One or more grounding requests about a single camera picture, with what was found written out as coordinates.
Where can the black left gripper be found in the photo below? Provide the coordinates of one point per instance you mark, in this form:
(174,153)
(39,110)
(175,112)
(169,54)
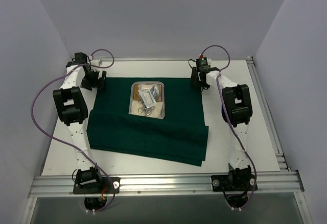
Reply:
(94,77)

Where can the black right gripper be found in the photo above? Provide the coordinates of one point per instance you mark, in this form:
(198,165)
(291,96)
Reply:
(198,76)

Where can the stainless steel instrument tray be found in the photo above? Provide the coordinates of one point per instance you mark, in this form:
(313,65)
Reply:
(148,84)

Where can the white suture packet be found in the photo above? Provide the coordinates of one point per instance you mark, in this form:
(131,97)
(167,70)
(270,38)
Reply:
(147,98)

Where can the dark green surgical cloth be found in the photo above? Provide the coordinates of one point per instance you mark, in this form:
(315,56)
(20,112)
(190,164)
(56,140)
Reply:
(181,136)

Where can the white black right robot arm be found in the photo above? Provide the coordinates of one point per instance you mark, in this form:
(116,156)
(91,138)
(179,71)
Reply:
(236,112)

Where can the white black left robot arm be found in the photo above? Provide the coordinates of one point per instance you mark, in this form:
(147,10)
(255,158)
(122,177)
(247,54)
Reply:
(73,112)

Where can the white gauze pad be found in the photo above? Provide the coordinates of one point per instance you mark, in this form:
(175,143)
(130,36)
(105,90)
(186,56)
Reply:
(156,113)

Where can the blue striped gauze packet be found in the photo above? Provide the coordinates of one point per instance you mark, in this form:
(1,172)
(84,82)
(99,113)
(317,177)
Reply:
(154,90)

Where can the steel scissors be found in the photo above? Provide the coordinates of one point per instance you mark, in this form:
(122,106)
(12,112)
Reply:
(143,109)

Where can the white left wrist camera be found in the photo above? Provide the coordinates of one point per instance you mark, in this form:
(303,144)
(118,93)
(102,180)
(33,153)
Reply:
(95,62)

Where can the aluminium right side rail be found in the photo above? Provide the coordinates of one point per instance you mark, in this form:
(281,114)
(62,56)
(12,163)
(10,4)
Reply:
(267,116)

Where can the aluminium rail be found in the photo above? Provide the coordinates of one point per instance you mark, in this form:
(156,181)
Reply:
(163,185)
(267,116)

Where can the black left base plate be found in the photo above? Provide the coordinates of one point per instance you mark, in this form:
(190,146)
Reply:
(97,188)

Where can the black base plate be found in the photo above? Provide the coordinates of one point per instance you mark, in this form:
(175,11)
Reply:
(222,183)
(97,188)

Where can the aluminium front rail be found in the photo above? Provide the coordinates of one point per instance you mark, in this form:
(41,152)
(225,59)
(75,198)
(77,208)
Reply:
(163,185)

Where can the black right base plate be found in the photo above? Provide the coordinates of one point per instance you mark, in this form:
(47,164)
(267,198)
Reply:
(222,183)

